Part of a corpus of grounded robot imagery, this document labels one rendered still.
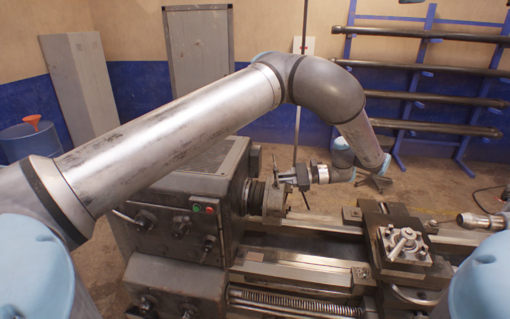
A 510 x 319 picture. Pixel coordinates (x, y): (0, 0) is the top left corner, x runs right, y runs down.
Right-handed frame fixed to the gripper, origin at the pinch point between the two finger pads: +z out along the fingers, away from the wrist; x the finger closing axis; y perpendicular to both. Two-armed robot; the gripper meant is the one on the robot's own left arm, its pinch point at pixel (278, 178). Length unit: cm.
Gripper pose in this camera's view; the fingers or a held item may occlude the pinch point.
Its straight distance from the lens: 117.5
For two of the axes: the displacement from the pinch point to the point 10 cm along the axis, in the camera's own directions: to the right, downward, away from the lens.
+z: -9.9, 0.9, 0.6
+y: 1.1, 6.7, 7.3
